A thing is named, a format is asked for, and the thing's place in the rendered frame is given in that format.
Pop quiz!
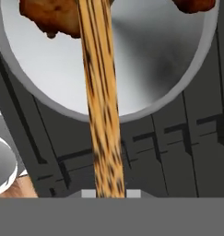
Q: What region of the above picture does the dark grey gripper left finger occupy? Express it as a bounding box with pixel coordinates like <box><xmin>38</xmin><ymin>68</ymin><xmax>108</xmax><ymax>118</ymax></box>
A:
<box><xmin>66</xmin><ymin>189</ymin><xmax>97</xmax><ymax>198</ymax></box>

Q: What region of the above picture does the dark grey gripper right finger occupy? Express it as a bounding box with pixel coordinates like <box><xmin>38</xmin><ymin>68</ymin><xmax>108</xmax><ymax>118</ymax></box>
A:
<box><xmin>125</xmin><ymin>189</ymin><xmax>158</xmax><ymax>198</ymax></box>

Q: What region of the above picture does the wooden spatula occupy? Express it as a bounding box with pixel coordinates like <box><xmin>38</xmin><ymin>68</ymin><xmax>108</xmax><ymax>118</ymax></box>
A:
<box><xmin>77</xmin><ymin>0</ymin><xmax>127</xmax><ymax>198</ymax></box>

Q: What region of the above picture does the white plate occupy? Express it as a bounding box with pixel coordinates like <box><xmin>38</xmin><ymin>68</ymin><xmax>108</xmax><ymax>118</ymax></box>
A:
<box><xmin>0</xmin><ymin>133</ymin><xmax>18</xmax><ymax>196</ymax></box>

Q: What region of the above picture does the large brown chicken piece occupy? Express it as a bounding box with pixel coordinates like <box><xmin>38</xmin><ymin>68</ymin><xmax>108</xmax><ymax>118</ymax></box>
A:
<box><xmin>18</xmin><ymin>0</ymin><xmax>84</xmax><ymax>40</ymax></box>

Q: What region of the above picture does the small brown chicken piece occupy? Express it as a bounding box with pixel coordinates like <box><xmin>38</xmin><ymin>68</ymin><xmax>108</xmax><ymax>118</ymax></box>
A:
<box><xmin>171</xmin><ymin>0</ymin><xmax>217</xmax><ymax>15</ymax></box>

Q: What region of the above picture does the dark grey hob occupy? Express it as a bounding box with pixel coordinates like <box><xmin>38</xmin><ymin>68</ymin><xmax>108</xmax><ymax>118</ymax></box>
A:
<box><xmin>0</xmin><ymin>0</ymin><xmax>224</xmax><ymax>198</ymax></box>

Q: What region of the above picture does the grey round pan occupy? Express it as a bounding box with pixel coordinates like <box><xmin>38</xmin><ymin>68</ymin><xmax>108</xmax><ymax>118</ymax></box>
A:
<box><xmin>0</xmin><ymin>0</ymin><xmax>222</xmax><ymax>124</ymax></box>

